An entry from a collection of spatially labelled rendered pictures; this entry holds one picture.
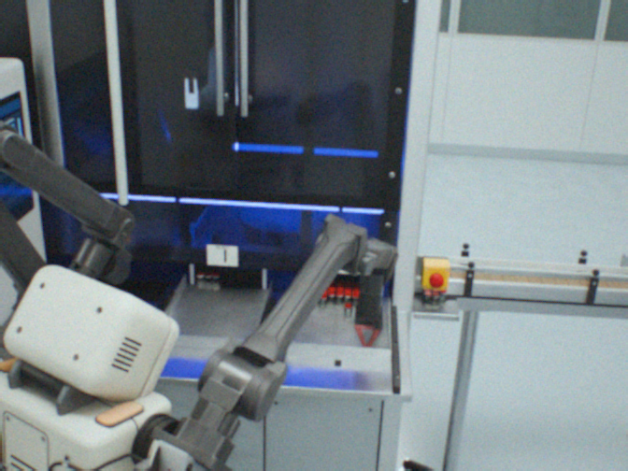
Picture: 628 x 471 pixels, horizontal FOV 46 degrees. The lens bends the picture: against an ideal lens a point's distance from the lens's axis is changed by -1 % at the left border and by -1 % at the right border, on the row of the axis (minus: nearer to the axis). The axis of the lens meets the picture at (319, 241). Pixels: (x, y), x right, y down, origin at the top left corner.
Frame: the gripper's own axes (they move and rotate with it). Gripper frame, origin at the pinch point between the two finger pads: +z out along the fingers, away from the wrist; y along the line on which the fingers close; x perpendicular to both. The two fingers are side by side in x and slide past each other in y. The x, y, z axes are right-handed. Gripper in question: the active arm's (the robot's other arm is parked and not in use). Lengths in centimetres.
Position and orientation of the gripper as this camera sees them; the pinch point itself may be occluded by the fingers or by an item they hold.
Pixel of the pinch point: (366, 346)
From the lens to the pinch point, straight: 186.7
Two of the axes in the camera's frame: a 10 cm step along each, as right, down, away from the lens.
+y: 0.7, -2.6, 9.6
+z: -0.5, 9.6, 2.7
